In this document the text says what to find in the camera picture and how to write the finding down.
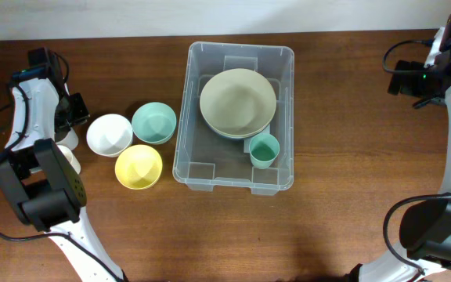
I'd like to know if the beige plate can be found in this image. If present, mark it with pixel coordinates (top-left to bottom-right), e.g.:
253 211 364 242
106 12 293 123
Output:
200 68 277 127

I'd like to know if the cream plate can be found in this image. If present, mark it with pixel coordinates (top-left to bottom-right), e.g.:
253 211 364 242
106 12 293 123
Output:
205 116 269 138

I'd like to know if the green cup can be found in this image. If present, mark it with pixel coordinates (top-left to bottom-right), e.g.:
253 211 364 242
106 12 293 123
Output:
249 133 280 169

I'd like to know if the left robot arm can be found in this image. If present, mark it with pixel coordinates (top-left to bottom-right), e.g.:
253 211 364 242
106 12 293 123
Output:
0 47 127 281

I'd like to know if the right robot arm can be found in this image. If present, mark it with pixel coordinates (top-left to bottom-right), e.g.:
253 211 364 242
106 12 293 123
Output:
344 14 451 281

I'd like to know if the grey cup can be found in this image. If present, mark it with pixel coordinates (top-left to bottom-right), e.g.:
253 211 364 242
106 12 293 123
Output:
55 128 79 150

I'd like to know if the cream cup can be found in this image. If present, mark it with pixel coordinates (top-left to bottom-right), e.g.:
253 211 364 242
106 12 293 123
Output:
58 145 81 174

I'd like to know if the white bowl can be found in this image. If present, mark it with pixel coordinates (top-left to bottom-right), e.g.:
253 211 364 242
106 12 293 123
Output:
86 114 133 157

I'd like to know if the green bowl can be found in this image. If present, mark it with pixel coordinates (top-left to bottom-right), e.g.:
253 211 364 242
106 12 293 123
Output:
132 102 177 145

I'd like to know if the yellow bowl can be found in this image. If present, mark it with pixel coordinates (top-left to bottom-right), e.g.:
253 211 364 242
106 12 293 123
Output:
114 145 163 190

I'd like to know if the clear plastic storage bin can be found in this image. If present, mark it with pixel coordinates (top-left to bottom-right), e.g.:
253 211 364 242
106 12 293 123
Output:
172 42 295 196

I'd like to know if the white label in bin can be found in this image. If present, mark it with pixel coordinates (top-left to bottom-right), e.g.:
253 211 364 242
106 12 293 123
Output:
244 126 270 154

